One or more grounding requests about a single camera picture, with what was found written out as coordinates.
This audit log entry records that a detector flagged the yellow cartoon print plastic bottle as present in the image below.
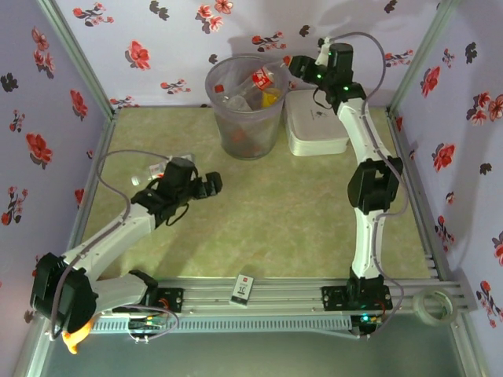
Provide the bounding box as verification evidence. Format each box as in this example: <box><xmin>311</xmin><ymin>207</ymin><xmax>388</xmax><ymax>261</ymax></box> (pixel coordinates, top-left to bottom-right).
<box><xmin>261</xmin><ymin>88</ymin><xmax>282</xmax><ymax>109</ymax></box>

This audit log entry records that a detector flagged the clear bottle red label red cap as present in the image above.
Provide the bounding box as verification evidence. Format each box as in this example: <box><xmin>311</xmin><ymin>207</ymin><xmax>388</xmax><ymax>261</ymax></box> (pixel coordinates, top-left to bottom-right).
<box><xmin>231</xmin><ymin>57</ymin><xmax>294</xmax><ymax>107</ymax></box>

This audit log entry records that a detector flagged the silver metal mesh bin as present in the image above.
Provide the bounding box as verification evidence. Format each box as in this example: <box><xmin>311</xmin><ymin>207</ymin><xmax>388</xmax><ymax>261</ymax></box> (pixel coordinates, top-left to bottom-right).
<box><xmin>204</xmin><ymin>53</ymin><xmax>290</xmax><ymax>160</ymax></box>

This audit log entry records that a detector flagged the clear bottle white red label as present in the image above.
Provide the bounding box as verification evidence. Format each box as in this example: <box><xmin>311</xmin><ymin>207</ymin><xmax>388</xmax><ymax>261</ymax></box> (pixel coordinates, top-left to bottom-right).
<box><xmin>130</xmin><ymin>151</ymin><xmax>197</xmax><ymax>186</ymax></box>

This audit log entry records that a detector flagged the white lidded plastic box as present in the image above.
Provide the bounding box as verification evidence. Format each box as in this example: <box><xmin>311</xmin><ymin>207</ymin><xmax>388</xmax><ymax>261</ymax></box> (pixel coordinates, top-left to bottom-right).
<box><xmin>283</xmin><ymin>90</ymin><xmax>349</xmax><ymax>157</ymax></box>

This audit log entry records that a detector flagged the small black white card box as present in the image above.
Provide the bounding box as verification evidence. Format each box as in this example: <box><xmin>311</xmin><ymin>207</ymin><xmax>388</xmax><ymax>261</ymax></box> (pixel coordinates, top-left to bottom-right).
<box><xmin>229</xmin><ymin>274</ymin><xmax>255</xmax><ymax>307</ymax></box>

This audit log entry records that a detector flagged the small circuit board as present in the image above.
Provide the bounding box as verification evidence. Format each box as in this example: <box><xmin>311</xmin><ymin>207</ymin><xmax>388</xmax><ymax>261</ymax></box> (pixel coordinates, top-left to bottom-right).
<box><xmin>129</xmin><ymin>317</ymin><xmax>166</xmax><ymax>331</ymax></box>
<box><xmin>353</xmin><ymin>313</ymin><xmax>384</xmax><ymax>339</ymax></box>

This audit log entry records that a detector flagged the orange plastic piece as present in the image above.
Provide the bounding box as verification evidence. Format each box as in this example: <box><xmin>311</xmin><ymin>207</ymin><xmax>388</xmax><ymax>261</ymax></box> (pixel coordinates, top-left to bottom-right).
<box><xmin>62</xmin><ymin>320</ymin><xmax>95</xmax><ymax>356</ymax></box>

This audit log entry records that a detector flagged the clear tape roll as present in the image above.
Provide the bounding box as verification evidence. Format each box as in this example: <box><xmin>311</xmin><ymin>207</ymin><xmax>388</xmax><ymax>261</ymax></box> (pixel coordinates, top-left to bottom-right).
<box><xmin>412</xmin><ymin>289</ymin><xmax>459</xmax><ymax>327</ymax></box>

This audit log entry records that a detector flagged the thin black cable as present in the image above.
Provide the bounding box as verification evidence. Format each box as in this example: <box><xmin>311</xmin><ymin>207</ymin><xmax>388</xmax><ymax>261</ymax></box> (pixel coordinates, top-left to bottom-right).
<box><xmin>312</xmin><ymin>88</ymin><xmax>335</xmax><ymax>112</ymax></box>
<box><xmin>166</xmin><ymin>203</ymin><xmax>190</xmax><ymax>228</ymax></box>

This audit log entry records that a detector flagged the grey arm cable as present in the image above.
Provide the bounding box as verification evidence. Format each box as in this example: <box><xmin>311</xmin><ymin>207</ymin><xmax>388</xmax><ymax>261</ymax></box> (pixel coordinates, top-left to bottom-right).
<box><xmin>49</xmin><ymin>148</ymin><xmax>174</xmax><ymax>339</ymax></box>
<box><xmin>329</xmin><ymin>31</ymin><xmax>408</xmax><ymax>335</ymax></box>

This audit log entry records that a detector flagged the aluminium frame post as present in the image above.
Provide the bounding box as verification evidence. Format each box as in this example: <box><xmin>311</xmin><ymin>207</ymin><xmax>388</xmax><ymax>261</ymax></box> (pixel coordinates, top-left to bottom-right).
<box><xmin>37</xmin><ymin>0</ymin><xmax>119</xmax><ymax>115</ymax></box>
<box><xmin>388</xmin><ymin>0</ymin><xmax>461</xmax><ymax>113</ymax></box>

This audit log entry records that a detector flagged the aluminium rail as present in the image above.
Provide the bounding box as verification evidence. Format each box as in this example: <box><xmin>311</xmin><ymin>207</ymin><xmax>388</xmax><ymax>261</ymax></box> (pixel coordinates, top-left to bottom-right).
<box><xmin>155</xmin><ymin>276</ymin><xmax>479</xmax><ymax>315</ymax></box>
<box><xmin>68</xmin><ymin>112</ymin><xmax>119</xmax><ymax>256</ymax></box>
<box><xmin>387</xmin><ymin>108</ymin><xmax>453</xmax><ymax>282</ymax></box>

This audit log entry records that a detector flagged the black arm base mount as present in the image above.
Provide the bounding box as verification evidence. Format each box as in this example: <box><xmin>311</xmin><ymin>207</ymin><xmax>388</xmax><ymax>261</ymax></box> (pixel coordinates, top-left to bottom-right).
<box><xmin>156</xmin><ymin>287</ymin><xmax>185</xmax><ymax>314</ymax></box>
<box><xmin>321</xmin><ymin>285</ymin><xmax>394</xmax><ymax>313</ymax></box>

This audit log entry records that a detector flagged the white slotted cable duct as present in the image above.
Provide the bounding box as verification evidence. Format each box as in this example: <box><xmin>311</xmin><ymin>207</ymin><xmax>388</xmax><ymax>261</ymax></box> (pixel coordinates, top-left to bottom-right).
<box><xmin>92</xmin><ymin>315</ymin><xmax>353</xmax><ymax>335</ymax></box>

